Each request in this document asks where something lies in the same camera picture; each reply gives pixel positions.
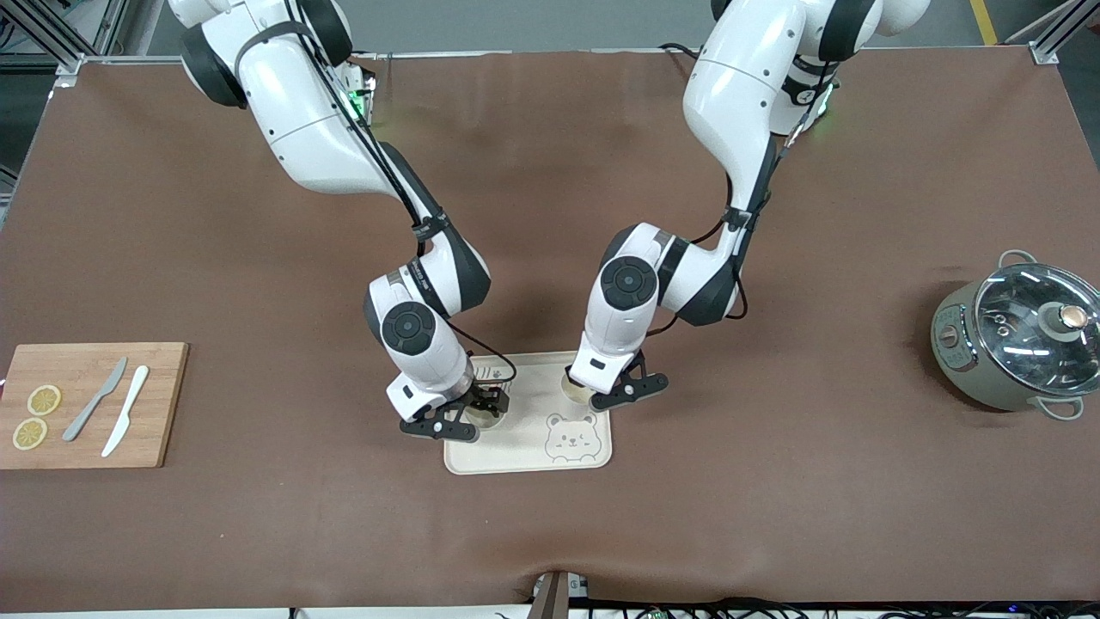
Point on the white IKEA cup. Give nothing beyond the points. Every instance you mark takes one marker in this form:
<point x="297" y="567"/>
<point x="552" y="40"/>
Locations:
<point x="576" y="391"/>
<point x="486" y="423"/>

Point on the grey-green electric pot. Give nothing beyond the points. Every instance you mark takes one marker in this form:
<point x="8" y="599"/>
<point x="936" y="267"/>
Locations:
<point x="962" y="361"/>

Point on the aluminium frame corner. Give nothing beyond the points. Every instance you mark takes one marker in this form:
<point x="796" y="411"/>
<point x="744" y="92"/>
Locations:
<point x="69" y="52"/>
<point x="1044" y="47"/>

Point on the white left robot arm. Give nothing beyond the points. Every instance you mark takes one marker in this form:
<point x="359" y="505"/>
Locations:
<point x="739" y="94"/>

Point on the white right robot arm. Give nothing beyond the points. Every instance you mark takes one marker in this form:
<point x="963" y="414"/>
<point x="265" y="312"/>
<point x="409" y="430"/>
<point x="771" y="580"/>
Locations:
<point x="318" y="129"/>

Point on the brown table cover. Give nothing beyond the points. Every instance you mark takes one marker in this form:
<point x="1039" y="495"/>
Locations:
<point x="550" y="533"/>

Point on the lemon slice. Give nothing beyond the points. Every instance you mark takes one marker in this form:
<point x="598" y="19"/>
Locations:
<point x="30" y="434"/>
<point x="44" y="400"/>

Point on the white plastic knife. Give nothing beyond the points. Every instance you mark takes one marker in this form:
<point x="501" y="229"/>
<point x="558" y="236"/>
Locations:
<point x="125" y="417"/>

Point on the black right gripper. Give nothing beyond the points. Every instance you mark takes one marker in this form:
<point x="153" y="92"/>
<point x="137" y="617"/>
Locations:
<point x="486" y="400"/>

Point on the cream bear print tray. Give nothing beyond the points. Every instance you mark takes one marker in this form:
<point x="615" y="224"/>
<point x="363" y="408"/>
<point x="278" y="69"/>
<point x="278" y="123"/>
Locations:
<point x="524" y="451"/>

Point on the grey plastic knife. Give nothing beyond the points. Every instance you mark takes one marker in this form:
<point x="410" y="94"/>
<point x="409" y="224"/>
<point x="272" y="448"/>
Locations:
<point x="90" y="408"/>

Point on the wooden cutting board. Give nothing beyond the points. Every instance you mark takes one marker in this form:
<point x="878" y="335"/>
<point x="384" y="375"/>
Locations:
<point x="163" y="413"/>

